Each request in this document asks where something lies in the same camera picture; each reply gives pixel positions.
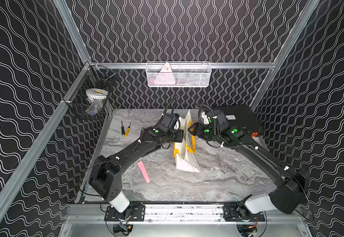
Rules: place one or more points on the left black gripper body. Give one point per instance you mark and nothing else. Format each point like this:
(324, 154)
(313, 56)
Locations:
(177, 135)

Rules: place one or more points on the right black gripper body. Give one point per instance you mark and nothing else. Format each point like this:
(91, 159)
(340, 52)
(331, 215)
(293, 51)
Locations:
(204, 132)

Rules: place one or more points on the white canvas pouch yellow handles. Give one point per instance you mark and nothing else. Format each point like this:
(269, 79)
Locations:
(184, 151)

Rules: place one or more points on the pink art knife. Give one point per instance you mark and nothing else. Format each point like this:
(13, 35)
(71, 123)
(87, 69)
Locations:
(143, 170)

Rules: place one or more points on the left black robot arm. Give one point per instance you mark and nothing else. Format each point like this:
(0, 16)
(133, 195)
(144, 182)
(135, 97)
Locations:
(106, 174)

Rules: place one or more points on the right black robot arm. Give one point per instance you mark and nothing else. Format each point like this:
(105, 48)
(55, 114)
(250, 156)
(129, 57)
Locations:
(291, 185)

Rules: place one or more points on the black small screwdriver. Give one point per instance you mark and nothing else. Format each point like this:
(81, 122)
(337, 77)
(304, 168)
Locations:
(122, 128)

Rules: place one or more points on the pink triangular card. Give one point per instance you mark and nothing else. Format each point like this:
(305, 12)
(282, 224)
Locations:
(166, 76)

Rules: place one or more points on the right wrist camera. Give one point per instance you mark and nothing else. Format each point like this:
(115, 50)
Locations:
(221, 121)

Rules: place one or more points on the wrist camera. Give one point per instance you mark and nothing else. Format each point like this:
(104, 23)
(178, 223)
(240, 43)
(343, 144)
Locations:
(169, 121)
(221, 121)

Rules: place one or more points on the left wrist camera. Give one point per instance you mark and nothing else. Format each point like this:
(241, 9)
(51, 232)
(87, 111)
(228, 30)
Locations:
(169, 121)

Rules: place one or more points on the yellow handled screwdriver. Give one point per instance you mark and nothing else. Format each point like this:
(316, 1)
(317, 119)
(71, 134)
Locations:
(128, 130)

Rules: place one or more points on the white wire wall basket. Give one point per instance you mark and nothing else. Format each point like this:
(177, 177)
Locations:
(187, 74)

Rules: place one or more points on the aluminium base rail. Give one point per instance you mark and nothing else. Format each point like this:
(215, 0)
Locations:
(180, 212)

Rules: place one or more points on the black wire mesh basket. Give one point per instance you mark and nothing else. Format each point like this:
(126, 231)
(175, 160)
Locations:
(94, 76)

